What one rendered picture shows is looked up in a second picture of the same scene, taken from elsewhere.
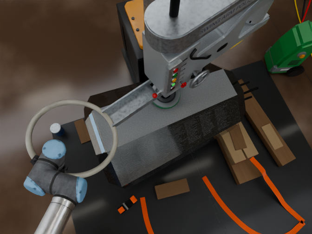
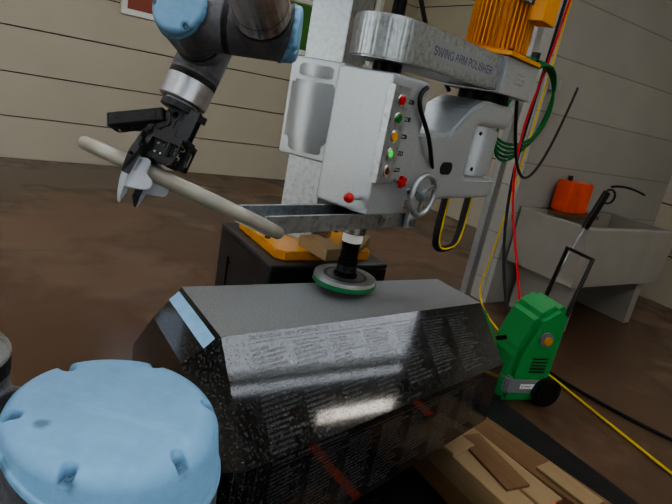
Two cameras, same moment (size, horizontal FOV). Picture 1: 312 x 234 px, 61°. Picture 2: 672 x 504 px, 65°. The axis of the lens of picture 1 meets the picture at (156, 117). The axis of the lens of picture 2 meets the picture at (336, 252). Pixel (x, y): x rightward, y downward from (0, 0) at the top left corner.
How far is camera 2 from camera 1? 148 cm
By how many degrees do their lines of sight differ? 55
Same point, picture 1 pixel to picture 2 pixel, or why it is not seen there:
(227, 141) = (480, 475)
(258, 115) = (519, 449)
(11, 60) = not seen: outside the picture
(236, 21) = (462, 117)
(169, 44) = (400, 32)
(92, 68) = not seen: hidden behind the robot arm
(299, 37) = (531, 310)
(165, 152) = (359, 388)
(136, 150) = (293, 358)
